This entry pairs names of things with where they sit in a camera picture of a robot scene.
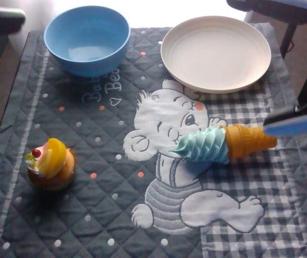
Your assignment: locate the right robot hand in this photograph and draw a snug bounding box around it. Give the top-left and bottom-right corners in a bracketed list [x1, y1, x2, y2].
[262, 97, 307, 137]

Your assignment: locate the toy ice cream cone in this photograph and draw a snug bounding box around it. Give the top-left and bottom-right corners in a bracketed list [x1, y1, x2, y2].
[169, 124, 277, 165]

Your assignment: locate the white round plate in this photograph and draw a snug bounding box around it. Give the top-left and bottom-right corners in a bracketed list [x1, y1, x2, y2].
[160, 15, 272, 94]

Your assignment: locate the grey quilt with bear print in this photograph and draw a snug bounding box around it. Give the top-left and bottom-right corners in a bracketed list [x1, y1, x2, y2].
[0, 23, 307, 258]

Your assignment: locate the blue plastic bowl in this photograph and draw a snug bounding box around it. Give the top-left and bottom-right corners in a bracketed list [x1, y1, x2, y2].
[43, 5, 131, 78]

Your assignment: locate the toy cupcake with fruit topping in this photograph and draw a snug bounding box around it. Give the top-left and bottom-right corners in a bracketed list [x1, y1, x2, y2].
[24, 138, 77, 191]

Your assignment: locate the dark object with grey bar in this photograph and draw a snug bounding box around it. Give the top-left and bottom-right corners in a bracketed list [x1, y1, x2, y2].
[0, 0, 26, 34]

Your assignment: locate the black stand frame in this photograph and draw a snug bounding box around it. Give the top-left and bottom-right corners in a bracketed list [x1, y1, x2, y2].
[226, 0, 307, 59]

